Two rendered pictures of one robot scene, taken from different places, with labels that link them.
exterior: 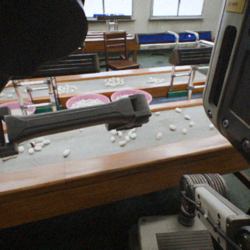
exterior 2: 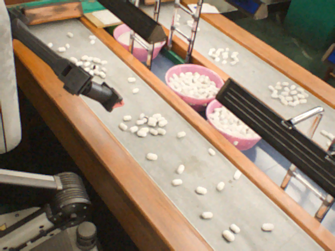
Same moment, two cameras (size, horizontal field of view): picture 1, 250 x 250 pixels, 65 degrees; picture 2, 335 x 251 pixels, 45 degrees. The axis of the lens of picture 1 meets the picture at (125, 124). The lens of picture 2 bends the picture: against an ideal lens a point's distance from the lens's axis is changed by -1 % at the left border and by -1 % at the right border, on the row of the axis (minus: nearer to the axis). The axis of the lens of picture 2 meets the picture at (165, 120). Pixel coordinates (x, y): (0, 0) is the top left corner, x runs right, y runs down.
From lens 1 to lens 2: 122 cm
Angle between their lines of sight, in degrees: 50
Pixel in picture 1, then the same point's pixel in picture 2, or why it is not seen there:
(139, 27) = not seen: outside the picture
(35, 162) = not seen: hidden behind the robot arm
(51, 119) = (25, 36)
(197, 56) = (245, 109)
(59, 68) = (127, 17)
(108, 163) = (81, 119)
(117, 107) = (56, 61)
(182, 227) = (75, 239)
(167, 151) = (116, 162)
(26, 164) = not seen: hidden behind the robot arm
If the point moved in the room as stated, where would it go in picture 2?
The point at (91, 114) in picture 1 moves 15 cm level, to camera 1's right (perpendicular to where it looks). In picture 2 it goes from (40, 51) to (48, 78)
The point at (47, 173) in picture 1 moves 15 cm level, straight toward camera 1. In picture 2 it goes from (57, 86) to (25, 100)
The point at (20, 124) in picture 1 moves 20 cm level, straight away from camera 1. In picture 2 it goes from (15, 27) to (60, 11)
